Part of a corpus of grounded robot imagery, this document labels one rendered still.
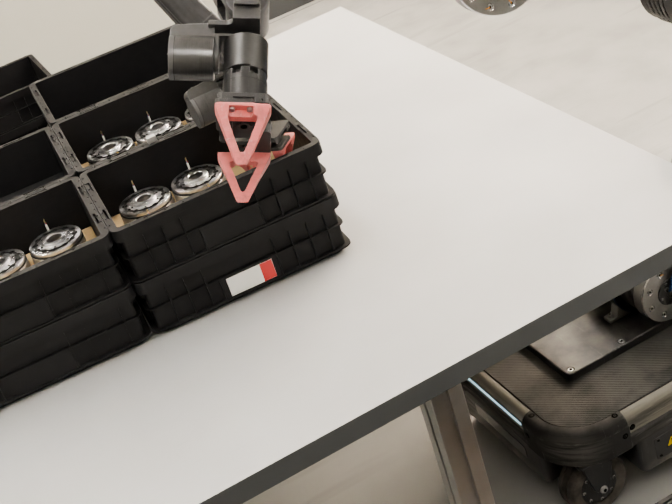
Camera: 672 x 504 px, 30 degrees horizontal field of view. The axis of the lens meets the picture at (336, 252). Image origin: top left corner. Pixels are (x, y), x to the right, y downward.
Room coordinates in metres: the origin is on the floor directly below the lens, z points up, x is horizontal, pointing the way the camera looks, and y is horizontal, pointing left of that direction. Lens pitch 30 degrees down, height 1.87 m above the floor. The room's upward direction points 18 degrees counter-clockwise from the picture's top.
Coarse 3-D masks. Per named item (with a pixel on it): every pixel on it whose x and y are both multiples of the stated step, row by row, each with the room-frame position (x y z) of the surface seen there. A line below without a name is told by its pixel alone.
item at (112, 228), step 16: (288, 112) 2.16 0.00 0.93; (192, 128) 2.24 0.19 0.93; (304, 128) 2.07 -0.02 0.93; (160, 144) 2.22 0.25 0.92; (320, 144) 2.01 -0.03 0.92; (112, 160) 2.21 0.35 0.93; (272, 160) 1.99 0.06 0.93; (288, 160) 1.98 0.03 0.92; (304, 160) 1.99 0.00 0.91; (80, 176) 2.18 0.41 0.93; (240, 176) 1.97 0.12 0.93; (272, 176) 1.97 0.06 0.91; (96, 192) 2.09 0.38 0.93; (208, 192) 1.95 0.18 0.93; (224, 192) 1.95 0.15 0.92; (96, 208) 2.03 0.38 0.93; (176, 208) 1.93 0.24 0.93; (192, 208) 1.94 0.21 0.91; (112, 224) 1.94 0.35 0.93; (128, 224) 1.92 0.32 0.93; (144, 224) 1.92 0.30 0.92; (160, 224) 1.93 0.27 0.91; (128, 240) 1.91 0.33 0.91
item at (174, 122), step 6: (156, 120) 2.50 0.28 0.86; (168, 120) 2.48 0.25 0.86; (174, 120) 2.48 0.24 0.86; (180, 120) 2.46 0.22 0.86; (144, 126) 2.49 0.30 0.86; (168, 126) 2.45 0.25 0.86; (174, 126) 2.45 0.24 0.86; (138, 132) 2.47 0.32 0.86; (144, 132) 2.46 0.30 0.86; (162, 132) 2.43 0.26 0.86; (138, 138) 2.44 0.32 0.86; (144, 138) 2.43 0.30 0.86
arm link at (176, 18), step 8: (160, 0) 2.10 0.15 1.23; (168, 0) 2.09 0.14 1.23; (176, 0) 2.09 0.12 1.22; (184, 0) 2.09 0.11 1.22; (192, 0) 2.10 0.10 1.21; (168, 8) 2.09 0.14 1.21; (176, 8) 2.09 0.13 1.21; (184, 8) 2.09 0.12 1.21; (192, 8) 2.09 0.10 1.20; (200, 8) 2.09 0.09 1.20; (208, 8) 2.10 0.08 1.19; (176, 16) 2.08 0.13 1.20; (184, 16) 2.08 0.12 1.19; (192, 16) 2.08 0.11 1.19; (200, 16) 2.08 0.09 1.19; (208, 16) 2.08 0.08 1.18; (216, 16) 2.08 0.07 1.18
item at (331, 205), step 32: (288, 224) 1.97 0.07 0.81; (320, 224) 2.00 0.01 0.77; (224, 256) 1.95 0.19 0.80; (256, 256) 1.97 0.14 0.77; (288, 256) 1.98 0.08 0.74; (320, 256) 1.99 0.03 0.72; (160, 288) 1.93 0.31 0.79; (192, 288) 1.94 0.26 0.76; (224, 288) 1.95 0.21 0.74; (256, 288) 1.95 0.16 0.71; (160, 320) 1.92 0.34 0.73
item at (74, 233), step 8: (48, 232) 2.14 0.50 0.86; (72, 232) 2.11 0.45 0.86; (80, 232) 2.10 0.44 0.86; (40, 240) 2.12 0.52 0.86; (64, 240) 2.08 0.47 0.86; (72, 240) 2.07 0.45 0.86; (32, 248) 2.09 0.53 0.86; (40, 248) 2.08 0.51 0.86; (48, 248) 2.07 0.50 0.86; (56, 248) 2.07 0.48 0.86; (64, 248) 2.05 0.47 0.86; (40, 256) 2.06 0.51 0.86; (48, 256) 2.05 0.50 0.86
